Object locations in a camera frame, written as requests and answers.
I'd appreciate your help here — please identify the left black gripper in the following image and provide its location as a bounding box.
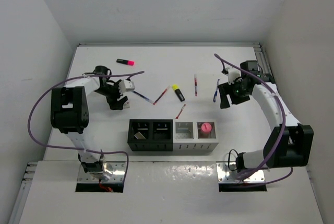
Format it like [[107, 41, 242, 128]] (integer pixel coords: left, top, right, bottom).
[[94, 79, 127, 110]]

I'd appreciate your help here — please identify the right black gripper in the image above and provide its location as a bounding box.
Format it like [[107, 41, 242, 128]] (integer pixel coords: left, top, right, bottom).
[[218, 79, 249, 109]]

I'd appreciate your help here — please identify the white staple box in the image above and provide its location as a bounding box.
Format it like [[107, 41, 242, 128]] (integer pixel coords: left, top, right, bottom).
[[123, 101, 130, 109]]

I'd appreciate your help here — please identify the pink tape roll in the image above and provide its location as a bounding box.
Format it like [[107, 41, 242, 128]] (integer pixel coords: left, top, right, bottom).
[[199, 122, 212, 138]]

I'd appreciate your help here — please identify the pink black highlighter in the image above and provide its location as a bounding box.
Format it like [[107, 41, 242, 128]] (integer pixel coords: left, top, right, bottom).
[[116, 58, 135, 66]]

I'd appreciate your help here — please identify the pink staple box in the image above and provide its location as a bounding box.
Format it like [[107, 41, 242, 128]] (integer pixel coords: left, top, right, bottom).
[[134, 131, 147, 139]]

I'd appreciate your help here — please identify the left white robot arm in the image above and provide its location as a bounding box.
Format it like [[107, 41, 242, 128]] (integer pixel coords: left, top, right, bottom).
[[51, 66, 135, 181]]

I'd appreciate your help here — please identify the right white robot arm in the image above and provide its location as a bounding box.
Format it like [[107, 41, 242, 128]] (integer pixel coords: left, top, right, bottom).
[[218, 61, 314, 179]]

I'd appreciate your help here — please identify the blue gel pen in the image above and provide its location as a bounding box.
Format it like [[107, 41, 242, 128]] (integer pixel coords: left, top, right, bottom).
[[213, 79, 220, 103]]

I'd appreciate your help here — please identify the blue refill pen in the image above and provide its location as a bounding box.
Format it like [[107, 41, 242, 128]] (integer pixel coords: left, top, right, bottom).
[[132, 91, 154, 104]]

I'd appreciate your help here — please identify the dark red gel pen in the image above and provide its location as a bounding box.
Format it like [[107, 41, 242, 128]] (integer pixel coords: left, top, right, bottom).
[[194, 74, 198, 97]]

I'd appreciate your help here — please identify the black two-slot container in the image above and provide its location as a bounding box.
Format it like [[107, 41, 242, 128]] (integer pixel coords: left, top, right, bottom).
[[127, 119, 173, 151]]

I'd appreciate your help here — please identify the red refill pen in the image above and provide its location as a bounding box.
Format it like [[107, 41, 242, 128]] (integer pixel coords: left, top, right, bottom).
[[153, 86, 170, 105]]

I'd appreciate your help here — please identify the grey two-slot container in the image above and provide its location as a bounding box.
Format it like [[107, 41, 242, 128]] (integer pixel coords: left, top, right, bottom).
[[173, 119, 219, 152]]

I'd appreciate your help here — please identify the small red gel pen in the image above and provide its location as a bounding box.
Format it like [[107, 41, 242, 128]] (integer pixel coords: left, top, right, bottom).
[[175, 104, 186, 119]]

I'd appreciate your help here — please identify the yellow black highlighter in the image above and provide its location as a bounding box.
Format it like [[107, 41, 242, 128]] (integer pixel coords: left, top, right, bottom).
[[172, 84, 185, 102]]

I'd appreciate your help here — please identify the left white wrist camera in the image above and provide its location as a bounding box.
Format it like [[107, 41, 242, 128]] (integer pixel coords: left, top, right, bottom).
[[118, 79, 135, 94]]

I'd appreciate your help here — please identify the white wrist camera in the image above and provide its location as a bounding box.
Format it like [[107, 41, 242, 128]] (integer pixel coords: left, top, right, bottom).
[[118, 79, 135, 94], [226, 67, 241, 85]]

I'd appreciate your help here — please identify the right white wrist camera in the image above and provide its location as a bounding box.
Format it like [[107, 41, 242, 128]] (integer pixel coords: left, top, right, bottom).
[[226, 67, 241, 85]]

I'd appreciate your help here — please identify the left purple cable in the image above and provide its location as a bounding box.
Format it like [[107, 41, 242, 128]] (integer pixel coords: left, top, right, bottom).
[[27, 71, 146, 183]]

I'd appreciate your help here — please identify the purple cable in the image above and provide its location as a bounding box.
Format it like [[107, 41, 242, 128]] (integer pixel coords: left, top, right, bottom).
[[27, 71, 146, 183], [213, 53, 293, 187]]

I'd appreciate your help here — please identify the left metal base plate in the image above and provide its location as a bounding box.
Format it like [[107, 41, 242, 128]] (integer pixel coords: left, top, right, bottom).
[[77, 161, 126, 184]]

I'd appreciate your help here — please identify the metal base plate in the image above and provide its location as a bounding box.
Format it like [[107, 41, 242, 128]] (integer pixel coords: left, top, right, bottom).
[[77, 161, 126, 184], [216, 161, 266, 185]]

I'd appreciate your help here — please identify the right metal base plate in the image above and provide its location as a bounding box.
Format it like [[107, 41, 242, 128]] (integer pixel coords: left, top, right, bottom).
[[216, 161, 266, 185]]

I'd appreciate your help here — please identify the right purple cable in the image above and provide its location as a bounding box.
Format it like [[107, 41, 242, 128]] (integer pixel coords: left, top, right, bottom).
[[213, 53, 293, 187]]

